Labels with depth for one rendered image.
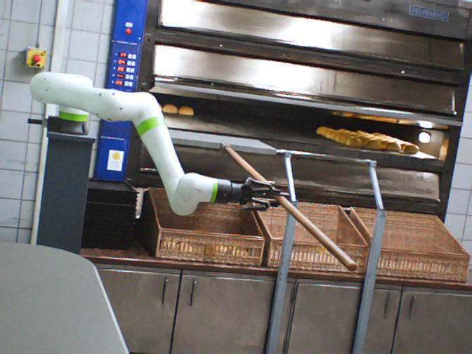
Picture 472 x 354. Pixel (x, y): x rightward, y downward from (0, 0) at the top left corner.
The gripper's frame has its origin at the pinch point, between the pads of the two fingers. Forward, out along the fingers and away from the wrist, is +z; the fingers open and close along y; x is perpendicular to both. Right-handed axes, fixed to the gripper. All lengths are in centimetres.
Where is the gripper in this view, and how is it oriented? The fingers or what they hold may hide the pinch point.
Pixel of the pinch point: (279, 199)
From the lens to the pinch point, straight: 348.5
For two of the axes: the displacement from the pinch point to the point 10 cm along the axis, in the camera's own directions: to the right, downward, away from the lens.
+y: -1.8, 9.6, 2.0
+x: 2.3, 2.4, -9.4
